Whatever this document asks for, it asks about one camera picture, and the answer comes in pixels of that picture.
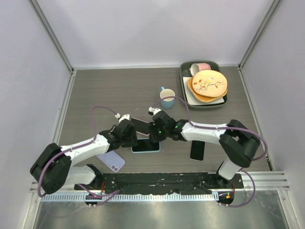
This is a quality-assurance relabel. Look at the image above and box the light blue phone case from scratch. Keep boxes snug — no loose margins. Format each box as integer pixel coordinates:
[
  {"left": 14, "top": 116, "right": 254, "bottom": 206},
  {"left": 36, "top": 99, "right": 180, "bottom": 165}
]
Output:
[{"left": 131, "top": 138, "right": 161, "bottom": 154}]

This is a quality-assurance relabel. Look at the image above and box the pink phone case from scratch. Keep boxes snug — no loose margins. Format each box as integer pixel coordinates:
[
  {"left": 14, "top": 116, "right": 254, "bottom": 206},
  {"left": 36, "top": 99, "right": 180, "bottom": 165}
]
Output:
[{"left": 131, "top": 117, "right": 150, "bottom": 136}]

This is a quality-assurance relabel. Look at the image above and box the black phone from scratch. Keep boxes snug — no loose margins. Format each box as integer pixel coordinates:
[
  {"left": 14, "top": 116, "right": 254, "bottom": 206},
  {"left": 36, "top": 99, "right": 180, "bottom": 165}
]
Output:
[
  {"left": 132, "top": 138, "right": 160, "bottom": 152},
  {"left": 190, "top": 141, "right": 205, "bottom": 161}
]

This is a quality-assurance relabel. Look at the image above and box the purple phone case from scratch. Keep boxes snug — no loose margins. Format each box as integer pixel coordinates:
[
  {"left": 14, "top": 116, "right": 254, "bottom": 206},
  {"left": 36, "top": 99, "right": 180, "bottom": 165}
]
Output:
[{"left": 97, "top": 151, "right": 125, "bottom": 173}]

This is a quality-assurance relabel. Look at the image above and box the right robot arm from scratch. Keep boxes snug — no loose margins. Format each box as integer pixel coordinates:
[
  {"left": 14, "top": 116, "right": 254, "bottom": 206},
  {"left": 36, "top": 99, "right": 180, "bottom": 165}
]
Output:
[{"left": 148, "top": 107, "right": 260, "bottom": 188}]

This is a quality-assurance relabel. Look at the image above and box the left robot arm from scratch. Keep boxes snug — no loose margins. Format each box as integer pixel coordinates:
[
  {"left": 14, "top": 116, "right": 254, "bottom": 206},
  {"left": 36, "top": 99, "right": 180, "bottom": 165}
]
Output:
[{"left": 30, "top": 119, "right": 137, "bottom": 197}]

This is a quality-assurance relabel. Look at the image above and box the blue mug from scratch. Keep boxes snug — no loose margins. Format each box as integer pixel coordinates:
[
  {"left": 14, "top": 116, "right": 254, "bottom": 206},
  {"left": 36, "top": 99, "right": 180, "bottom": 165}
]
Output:
[{"left": 160, "top": 87, "right": 175, "bottom": 109}]

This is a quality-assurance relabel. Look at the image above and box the white square plate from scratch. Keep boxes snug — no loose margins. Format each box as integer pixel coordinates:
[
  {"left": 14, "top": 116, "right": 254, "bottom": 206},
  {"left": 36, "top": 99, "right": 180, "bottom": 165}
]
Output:
[{"left": 182, "top": 77, "right": 227, "bottom": 106}]

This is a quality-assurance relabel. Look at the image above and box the woven yellow plate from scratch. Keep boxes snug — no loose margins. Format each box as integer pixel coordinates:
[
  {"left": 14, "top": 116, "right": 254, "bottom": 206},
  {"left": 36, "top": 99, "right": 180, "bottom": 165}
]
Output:
[{"left": 187, "top": 77, "right": 228, "bottom": 103}]

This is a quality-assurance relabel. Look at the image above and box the orange bird plate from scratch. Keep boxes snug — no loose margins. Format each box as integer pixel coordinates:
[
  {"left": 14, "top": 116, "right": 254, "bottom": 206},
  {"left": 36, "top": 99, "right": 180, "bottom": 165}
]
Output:
[{"left": 192, "top": 70, "right": 228, "bottom": 98}]

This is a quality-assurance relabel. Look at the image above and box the pink cup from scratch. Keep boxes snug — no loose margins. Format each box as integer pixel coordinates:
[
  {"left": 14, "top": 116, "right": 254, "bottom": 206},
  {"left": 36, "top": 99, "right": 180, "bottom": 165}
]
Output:
[{"left": 189, "top": 63, "right": 211, "bottom": 76}]

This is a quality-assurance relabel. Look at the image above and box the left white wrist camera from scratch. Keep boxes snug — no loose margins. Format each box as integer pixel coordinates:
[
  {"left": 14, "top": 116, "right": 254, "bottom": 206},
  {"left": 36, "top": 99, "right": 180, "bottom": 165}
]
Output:
[{"left": 115, "top": 113, "right": 131, "bottom": 124}]

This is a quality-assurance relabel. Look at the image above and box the white cable duct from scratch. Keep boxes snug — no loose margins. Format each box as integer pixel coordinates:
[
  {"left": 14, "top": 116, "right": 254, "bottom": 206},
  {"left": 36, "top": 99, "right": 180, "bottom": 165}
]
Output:
[{"left": 42, "top": 192, "right": 219, "bottom": 202}]

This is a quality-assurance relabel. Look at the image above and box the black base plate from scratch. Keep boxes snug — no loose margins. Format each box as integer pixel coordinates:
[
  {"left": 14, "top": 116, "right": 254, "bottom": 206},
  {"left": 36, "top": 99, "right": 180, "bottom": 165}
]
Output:
[{"left": 84, "top": 172, "right": 244, "bottom": 195}]

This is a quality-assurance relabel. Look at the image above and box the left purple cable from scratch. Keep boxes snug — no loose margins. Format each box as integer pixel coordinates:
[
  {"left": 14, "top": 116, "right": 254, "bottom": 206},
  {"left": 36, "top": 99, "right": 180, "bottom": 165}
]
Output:
[{"left": 37, "top": 106, "right": 120, "bottom": 206}]

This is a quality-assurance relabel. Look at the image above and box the purple cable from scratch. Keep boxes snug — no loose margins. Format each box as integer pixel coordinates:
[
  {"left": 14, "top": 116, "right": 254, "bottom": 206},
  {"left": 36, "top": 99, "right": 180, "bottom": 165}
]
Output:
[
  {"left": 37, "top": 106, "right": 120, "bottom": 206},
  {"left": 152, "top": 96, "right": 269, "bottom": 208}
]

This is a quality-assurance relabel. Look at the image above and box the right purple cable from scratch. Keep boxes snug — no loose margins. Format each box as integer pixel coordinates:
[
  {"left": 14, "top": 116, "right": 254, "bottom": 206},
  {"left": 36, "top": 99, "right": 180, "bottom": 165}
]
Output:
[{"left": 152, "top": 96, "right": 269, "bottom": 208}]

